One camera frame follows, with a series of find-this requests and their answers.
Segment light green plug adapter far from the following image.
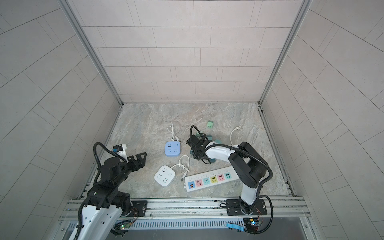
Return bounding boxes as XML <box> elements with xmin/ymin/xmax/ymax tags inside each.
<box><xmin>207</xmin><ymin>121</ymin><xmax>214</xmax><ymax>129</ymax></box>

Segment circuit board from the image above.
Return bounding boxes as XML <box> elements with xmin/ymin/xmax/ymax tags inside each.
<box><xmin>113</xmin><ymin>221</ymin><xmax>132</xmax><ymax>232</ymax></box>
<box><xmin>243</xmin><ymin>218</ymin><xmax>262</xmax><ymax>232</ymax></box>

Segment white square power socket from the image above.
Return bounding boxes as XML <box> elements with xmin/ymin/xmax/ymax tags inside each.
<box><xmin>154</xmin><ymin>166</ymin><xmax>176</xmax><ymax>187</ymax></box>

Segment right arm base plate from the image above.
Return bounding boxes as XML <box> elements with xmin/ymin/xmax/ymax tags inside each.
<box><xmin>224</xmin><ymin>199</ymin><xmax>268</xmax><ymax>216</ymax></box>

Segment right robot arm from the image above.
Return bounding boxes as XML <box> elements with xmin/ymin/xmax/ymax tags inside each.
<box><xmin>186</xmin><ymin>125</ymin><xmax>274</xmax><ymax>235</ymax></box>

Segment aluminium rail frame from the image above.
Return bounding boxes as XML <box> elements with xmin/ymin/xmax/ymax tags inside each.
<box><xmin>60</xmin><ymin>196</ymin><xmax>311</xmax><ymax>222</ymax></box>

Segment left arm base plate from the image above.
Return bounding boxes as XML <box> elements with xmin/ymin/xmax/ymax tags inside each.
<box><xmin>121</xmin><ymin>200</ymin><xmax>148</xmax><ymax>218</ymax></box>

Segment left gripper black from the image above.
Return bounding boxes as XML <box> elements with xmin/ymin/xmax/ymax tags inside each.
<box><xmin>113</xmin><ymin>151</ymin><xmax>148</xmax><ymax>188</ymax></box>

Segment left circuit board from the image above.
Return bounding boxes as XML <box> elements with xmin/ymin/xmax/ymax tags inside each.
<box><xmin>113</xmin><ymin>221</ymin><xmax>132</xmax><ymax>232</ymax></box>

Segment white socket knotted cable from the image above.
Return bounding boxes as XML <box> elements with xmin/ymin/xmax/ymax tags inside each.
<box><xmin>170</xmin><ymin>154</ymin><xmax>191</xmax><ymax>182</ymax></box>

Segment blue tape piece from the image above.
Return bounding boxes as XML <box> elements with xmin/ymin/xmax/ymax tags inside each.
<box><xmin>227</xmin><ymin>223</ymin><xmax>245</xmax><ymax>232</ymax></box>

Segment blue square power socket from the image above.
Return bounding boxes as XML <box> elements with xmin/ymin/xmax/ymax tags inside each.
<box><xmin>165</xmin><ymin>141</ymin><xmax>181</xmax><ymax>157</ymax></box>

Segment blue socket white cable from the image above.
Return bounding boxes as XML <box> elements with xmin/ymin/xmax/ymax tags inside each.
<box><xmin>166</xmin><ymin>121</ymin><xmax>182</xmax><ymax>143</ymax></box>

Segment power strip white cable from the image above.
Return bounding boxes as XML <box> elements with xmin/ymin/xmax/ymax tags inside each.
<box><xmin>229</xmin><ymin>125</ymin><xmax>243</xmax><ymax>147</ymax></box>

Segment right circuit board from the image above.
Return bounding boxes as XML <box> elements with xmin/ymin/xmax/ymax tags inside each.
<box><xmin>243</xmin><ymin>218</ymin><xmax>262</xmax><ymax>232</ymax></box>

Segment white long power strip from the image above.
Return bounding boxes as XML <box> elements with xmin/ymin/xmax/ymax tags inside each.
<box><xmin>184</xmin><ymin>167</ymin><xmax>240</xmax><ymax>192</ymax></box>

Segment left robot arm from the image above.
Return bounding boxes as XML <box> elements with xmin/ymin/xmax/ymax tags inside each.
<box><xmin>70</xmin><ymin>142</ymin><xmax>147</xmax><ymax>240</ymax></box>

